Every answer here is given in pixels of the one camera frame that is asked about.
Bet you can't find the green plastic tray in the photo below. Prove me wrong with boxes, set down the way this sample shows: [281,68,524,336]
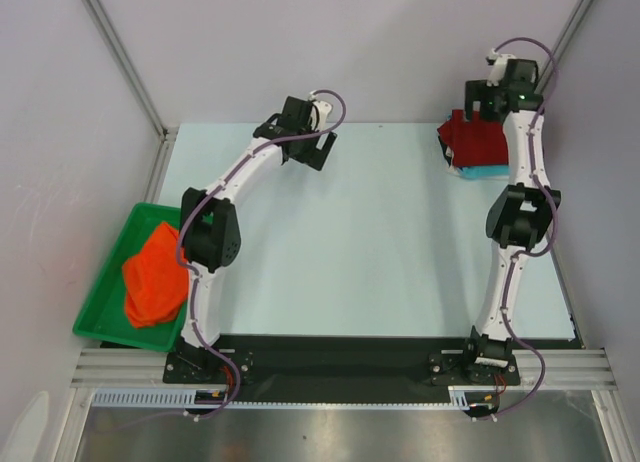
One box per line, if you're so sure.
[73,203,186,352]

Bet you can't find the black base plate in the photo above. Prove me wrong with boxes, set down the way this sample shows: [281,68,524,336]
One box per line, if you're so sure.
[162,334,584,404]

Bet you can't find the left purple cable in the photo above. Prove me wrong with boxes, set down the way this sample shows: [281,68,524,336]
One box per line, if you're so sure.
[177,89,347,423]

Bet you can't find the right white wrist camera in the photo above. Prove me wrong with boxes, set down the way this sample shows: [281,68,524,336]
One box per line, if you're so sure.
[486,49,517,87]

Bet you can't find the aluminium front rail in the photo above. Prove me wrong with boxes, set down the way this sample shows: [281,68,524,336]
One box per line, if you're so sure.
[71,348,617,391]

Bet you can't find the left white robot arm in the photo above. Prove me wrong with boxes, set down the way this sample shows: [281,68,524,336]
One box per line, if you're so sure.
[176,89,346,382]

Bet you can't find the left aluminium corner post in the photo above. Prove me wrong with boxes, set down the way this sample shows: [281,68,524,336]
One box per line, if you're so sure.
[69,0,167,139]

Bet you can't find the orange t-shirt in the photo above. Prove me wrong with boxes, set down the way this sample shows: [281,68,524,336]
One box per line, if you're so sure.
[121,222,189,329]

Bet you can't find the folded white t-shirt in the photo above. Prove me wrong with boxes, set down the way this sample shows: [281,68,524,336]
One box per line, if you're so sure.
[445,157,464,177]

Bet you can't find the aluminium corner post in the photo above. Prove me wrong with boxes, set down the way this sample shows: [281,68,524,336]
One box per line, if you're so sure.
[537,0,598,96]
[69,0,167,139]

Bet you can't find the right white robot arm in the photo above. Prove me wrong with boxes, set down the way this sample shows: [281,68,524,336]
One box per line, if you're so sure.
[461,52,561,383]

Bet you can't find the folded cyan t-shirt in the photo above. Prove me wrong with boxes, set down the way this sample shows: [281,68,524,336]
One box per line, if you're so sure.
[438,138,509,180]

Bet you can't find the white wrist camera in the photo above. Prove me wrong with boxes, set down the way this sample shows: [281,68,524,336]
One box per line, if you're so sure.
[486,49,517,87]
[308,92,333,132]

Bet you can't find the dark red t-shirt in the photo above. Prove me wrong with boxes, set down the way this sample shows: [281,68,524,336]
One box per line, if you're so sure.
[437,109,508,167]

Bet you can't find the white slotted cable duct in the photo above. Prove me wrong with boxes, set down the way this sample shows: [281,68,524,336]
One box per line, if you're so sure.
[92,388,470,411]

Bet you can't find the right aluminium corner post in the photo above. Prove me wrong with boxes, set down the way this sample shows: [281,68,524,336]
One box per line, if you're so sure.
[537,0,598,96]

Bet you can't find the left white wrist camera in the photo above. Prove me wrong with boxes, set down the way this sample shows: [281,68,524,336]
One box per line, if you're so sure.
[308,92,333,132]

